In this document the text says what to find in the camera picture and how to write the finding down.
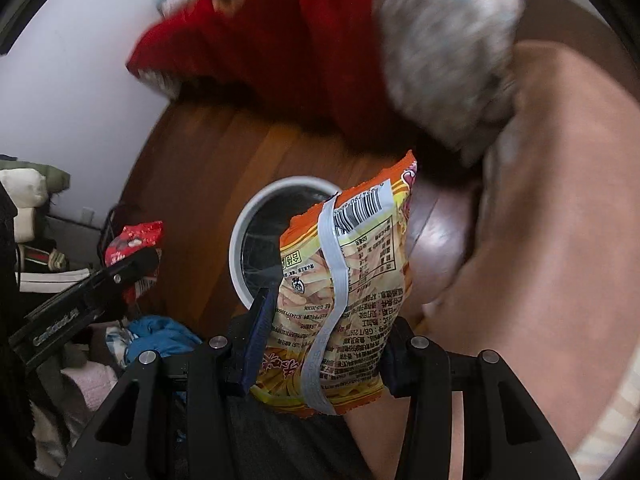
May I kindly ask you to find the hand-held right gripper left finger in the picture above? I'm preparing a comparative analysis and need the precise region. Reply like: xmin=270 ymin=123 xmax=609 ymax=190
xmin=65 ymin=287 xmax=278 ymax=480

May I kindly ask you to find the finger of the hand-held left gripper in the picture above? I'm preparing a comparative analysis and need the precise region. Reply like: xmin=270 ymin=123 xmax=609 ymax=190
xmin=87 ymin=247 xmax=161 ymax=311

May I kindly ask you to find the red fleece blanket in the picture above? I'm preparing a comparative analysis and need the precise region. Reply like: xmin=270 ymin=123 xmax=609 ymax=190
xmin=125 ymin=0 xmax=431 ymax=156

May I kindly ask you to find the red snack packet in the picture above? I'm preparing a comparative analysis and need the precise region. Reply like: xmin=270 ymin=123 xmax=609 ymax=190
xmin=103 ymin=220 xmax=165 ymax=306

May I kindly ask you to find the black chair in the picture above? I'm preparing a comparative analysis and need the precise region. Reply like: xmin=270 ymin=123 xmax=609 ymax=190
xmin=99 ymin=202 xmax=130 ymax=261

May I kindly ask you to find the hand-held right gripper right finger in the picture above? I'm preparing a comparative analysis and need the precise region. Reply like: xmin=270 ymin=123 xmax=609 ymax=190
xmin=379 ymin=317 xmax=581 ymax=480

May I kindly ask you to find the white cloth bundle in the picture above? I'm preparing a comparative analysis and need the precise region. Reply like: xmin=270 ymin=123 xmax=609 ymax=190
xmin=0 ymin=167 xmax=49 ymax=242

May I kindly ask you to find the orange snack bag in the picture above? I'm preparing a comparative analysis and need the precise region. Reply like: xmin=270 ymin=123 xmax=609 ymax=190
xmin=248 ymin=150 xmax=418 ymax=417

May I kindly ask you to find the black white garment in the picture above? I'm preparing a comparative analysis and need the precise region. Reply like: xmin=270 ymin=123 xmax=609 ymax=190
xmin=16 ymin=240 xmax=92 ymax=292

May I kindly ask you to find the pink towel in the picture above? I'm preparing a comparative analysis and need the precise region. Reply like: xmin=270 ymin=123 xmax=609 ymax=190
xmin=61 ymin=362 xmax=122 ymax=413

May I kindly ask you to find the tan table cover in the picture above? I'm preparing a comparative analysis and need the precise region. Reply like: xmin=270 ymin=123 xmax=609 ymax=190
xmin=420 ymin=42 xmax=640 ymax=461

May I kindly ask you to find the plaid cloth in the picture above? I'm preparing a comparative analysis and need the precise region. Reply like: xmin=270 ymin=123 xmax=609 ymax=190
xmin=105 ymin=326 xmax=135 ymax=358

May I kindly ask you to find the white round trash bin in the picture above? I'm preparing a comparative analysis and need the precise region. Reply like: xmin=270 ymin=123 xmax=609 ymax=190
xmin=228 ymin=176 xmax=341 ymax=311

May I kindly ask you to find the blue cloth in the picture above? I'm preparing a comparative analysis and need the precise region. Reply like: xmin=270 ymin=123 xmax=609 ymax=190
xmin=125 ymin=315 xmax=203 ymax=366

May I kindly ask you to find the white patterned tablecloth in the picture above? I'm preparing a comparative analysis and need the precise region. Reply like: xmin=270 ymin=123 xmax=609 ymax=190
xmin=570 ymin=380 xmax=632 ymax=478

